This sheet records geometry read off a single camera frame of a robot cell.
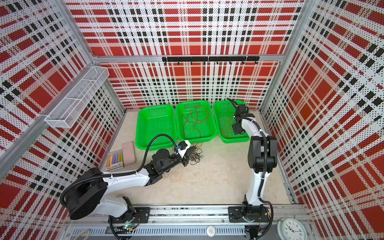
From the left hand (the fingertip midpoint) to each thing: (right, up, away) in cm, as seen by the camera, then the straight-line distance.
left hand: (195, 148), depth 77 cm
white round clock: (+43, -34, -11) cm, 56 cm away
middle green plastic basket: (+9, +9, +32) cm, 34 cm away
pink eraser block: (-44, -6, +18) cm, 48 cm away
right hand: (+34, +10, +18) cm, 40 cm away
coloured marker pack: (-52, -10, +15) cm, 55 cm away
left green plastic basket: (-34, +17, +41) cm, 56 cm away
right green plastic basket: (+23, +24, +50) cm, 60 cm away
